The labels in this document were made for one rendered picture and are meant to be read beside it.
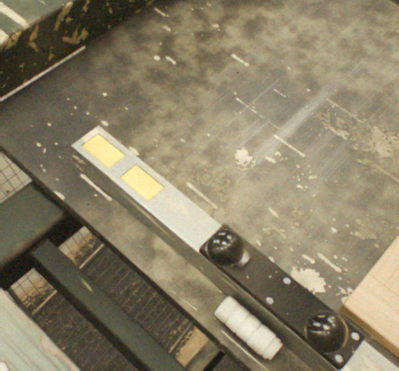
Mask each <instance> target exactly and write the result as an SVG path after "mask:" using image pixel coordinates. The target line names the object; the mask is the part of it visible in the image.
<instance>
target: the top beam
mask: <svg viewBox="0 0 399 371"><path fill-rule="evenodd" d="M154 1H156V0H0V99H1V98H2V97H4V96H5V95H6V94H9V93H11V92H12V91H14V89H16V88H17V87H20V86H21V85H23V84H25V83H27V82H28V81H30V80H31V79H33V78H35V77H36V76H37V75H38V74H41V73H42V72H44V71H46V70H47V69H49V68H51V67H52V66H54V65H56V63H57V62H59V61H60V60H64V59H65V58H67V57H68V56H70V55H71V54H72V53H75V52H76V51H77V50H78V49H80V48H81V47H83V46H85V45H86V44H89V43H91V42H93V40H94V39H95V38H96V37H98V36H101V35H103V34H104V33H106V32H107V31H109V30H110V28H114V27H115V26H117V25H118V24H119V23H121V22H122V21H125V20H127V18H128V17H130V16H132V15H133V14H136V13H137V12H139V11H140V10H142V9H143V7H145V6H147V5H149V4H151V3H153V2H154Z"/></svg>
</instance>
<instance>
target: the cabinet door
mask: <svg viewBox="0 0 399 371"><path fill-rule="evenodd" d="M339 311H341V312H342V313H343V314H344V315H346V316H348V318H349V319H350V320H352V321H353V322H354V323H355V324H357V325H358V327H359V328H362V329H363V330H364V331H365V332H367V333H368V335H370V336H372V337H373V338H374V339H375V340H378V342H379V343H380V344H381V345H384V346H385V347H386V348H387V350H389V351H391V352H392V353H394V354H395V356H396V357H397V358H399V235H398V236H397V237H396V238H395V240H394V241H393V242H392V244H391V245H390V246H389V248H388V249H386V250H385V253H383V254H382V255H381V257H380V258H379V260H378V261H376V263H375V264H374V266H373V267H372V268H371V270H370V271H368V272H367V275H366V276H365V277H364V278H363V280H362V281H361V283H360V284H358V285H357V287H356V289H355V290H354V291H353V292H352V293H351V294H350V296H349V298H347V299H346V301H345V302H344V303H343V305H342V306H341V307H340V308H339Z"/></svg>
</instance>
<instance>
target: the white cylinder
mask: <svg viewBox="0 0 399 371"><path fill-rule="evenodd" d="M215 316H216V317H217V318H218V319H221V320H222V321H223V323H225V325H226V326H228V327H229V328H230V329H231V330H232V331H233V332H234V333H236V335H237V336H238V337H239V338H240V339H241V340H244V342H245V343H247V345H248V346H249V347H251V348H253V349H254V350H255V352H256V353H257V354H258V355H262V357H264V358H265V359H266V358H268V359H269V360H270V359H271V358H272V356H274V355H275V353H276V352H277V351H278V350H279V349H280V347H281V346H282V344H281V343H280V341H281V340H280V339H279V338H278V337H276V334H274V333H273V332H272V331H271V330H270V329H269V327H266V326H265V325H264V324H263V325H262V324H261V323H262V322H260V321H259V320H258V318H257V317H255V316H253V315H251V314H250V312H249V311H247V310H246V308H244V307H243V306H242V305H240V304H239V303H238V302H237V301H236V300H235V298H232V297H231V296H228V297H226V298H225V300H224V301H223V303H222V304H220V305H219V306H218V308H217V309H216V312H215Z"/></svg>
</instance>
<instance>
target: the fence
mask: <svg viewBox="0 0 399 371"><path fill-rule="evenodd" d="M97 134H99V135H100V136H101V137H102V138H104V139H105V140H107V141H108V143H109V144H110V145H112V146H113V147H114V148H115V149H118V150H119V151H120V152H121V153H123V154H124V157H123V158H121V159H120V160H119V161H118V162H117V163H115V164H114V165H112V166H111V167H110V169H109V168H108V167H107V166H106V165H105V164H103V163H102V162H100V161H99V160H98V159H97V158H96V157H94V155H93V154H92V153H90V152H88V151H87V150H86V149H85V148H84V147H83V146H84V145H85V144H86V143H87V142H88V141H89V140H92V138H93V137H95V136H96V135H97ZM71 148H72V163H73V164H74V165H76V166H78V167H79V168H80V170H81V171H82V172H84V173H85V174H86V175H87V176H88V177H89V178H92V179H93V180H94V181H95V183H96V184H98V185H99V186H100V187H101V188H102V189H104V190H106V191H107V192H108V193H109V194H110V195H111V196H112V197H113V198H114V199H115V200H117V201H118V202H119V203H120V204H121V205H122V206H124V207H125V208H126V209H127V211H128V212H130V213H132V214H133V215H134V216H135V217H136V218H138V219H139V220H140V221H141V222H143V224H145V225H146V226H147V227H148V228H149V229H150V230H152V231H153V232H154V233H155V234H156V235H158V236H160V238H161V239H162V240H163V241H164V242H166V243H167V244H168V245H169V246H171V247H173V248H174V250H175V251H176V252H177V253H178V254H180V255H181V256H182V257H183V258H184V259H186V260H187V261H188V262H189V263H190V265H192V266H193V267H194V268H195V269H196V270H199V271H200V272H201V273H202V274H203V275H204V277H206V278H207V279H208V280H210V281H211V282H213V283H214V284H215V285H216V286H217V288H219V289H220V290H221V291H223V292H224V293H225V294H227V295H228V296H231V297H232V298H235V300H236V301H237V302H238V303H239V304H240V305H242V306H243V307H244V308H246V310H247V311H249V312H250V314H251V315H253V316H255V317H257V318H258V320H259V321H260V322H262V323H261V324H262V325H263V324H264V325H265V326H266V327H269V329H270V330H271V331H272V332H273V333H274V334H276V337H278V338H279V339H280V340H281V342H282V343H283V344H284V345H286V347H287V348H289V349H290V350H291V351H292V352H293V353H295V354H297V356H298V357H299V358H300V359H301V360H303V361H304V362H305V363H306V364H307V365H308V366H309V367H311V368H312V369H313V371H399V368H398V367H396V366H394V364H393V363H391V362H390V361H389V360H387V359H385V357H384V356H383V355H382V354H379V353H378V352H377V350H374V349H373V348H372V347H371V346H369V345H368V344H367V343H366V342H365V341H363V342H362V343H361V346H360V347H358V348H357V350H356V351H355V353H354V354H353V357H352V358H351V359H350V360H349V361H347V362H348V363H346V365H345V367H344V368H342V369H341V370H337V369H336V368H334V366H332V365H331V364H330V363H329V362H328V361H327V360H325V358H324V357H322V356H321V355H319V354H318V353H317V352H316V350H314V349H312V348H311V347H310V346H309V345H308V344H306V343H305V342H304V341H303V340H302V339H301V338H299V337H298V336H297V335H296V334H295V333H293V332H292V331H291V330H290V329H289V328H288V327H286V326H285V325H284V324H283V323H282V322H280V321H279V320H278V319H277V318H276V317H275V316H274V315H273V314H272V313H271V312H270V311H267V310H266V309H265V307H264V306H262V305H261V304H260V303H259V302H257V301H255V300H254V299H253V298H252V296H251V295H249V294H248V293H247V292H245V291H244V290H242V289H241V288H240V286H239V285H237V284H236V283H234V282H233V281H232V280H231V279H229V278H228V277H227V276H226V274H224V273H223V272H221V271H220V270H219V269H218V268H217V267H216V266H215V265H214V264H212V262H210V261H209V260H208V259H207V258H205V257H204V256H203V255H202V254H201V253H200V247H201V246H202V245H203V244H204V243H205V242H206V241H207V240H208V239H209V238H210V236H212V235H213V234H214V233H215V232H216V231H217V230H218V229H219V228H220V227H221V225H220V224H219V222H217V221H216V220H215V219H213V218H212V217H210V216H209V215H208V214H206V213H205V212H204V211H202V209H201V208H200V207H199V206H196V205H195V204H194V203H193V202H191V201H190V200H189V199H188V198H187V197H186V196H185V195H184V194H182V193H181V192H180V191H179V190H177V189H176V188H175V187H174V186H172V185H171V184H169V183H168V182H167V181H166V180H165V179H164V178H163V177H161V176H160V175H159V174H158V173H155V172H154V171H153V170H151V168H150V167H149V166H148V165H146V164H145V163H144V162H143V161H141V160H140V159H139V158H138V157H136V156H135V155H134V153H133V152H131V151H130V150H128V149H126V148H125V147H124V146H123V145H121V144H120V143H119V142H118V140H115V139H114V138H113V137H112V136H110V135H109V134H108V133H106V132H105V131H103V130H102V128H101V127H99V126H97V127H95V128H94V130H93V131H91V132H90V133H88V134H87V135H85V136H84V137H83V138H81V139H80V140H77V141H76V142H74V144H73V145H72V146H71ZM135 165H138V166H139V167H140V169H141V170H142V171H144V172H146V173H147V174H148V175H149V176H150V177H151V178H152V179H154V180H155V181H156V182H157V183H159V184H160V185H161V186H162V187H163V188H164V189H163V190H161V191H160V192H159V193H158V194H156V195H155V197H153V198H152V199H151V200H150V201H149V202H148V201H147V200H146V199H145V198H142V197H141V195H140V194H139V193H138V192H137V191H135V190H134V189H133V188H132V187H130V186H128V185H127V184H126V182H125V181H123V180H122V179H121V178H120V177H121V176H123V175H124V174H125V173H126V172H128V171H130V170H131V169H132V167H134V166H135Z"/></svg>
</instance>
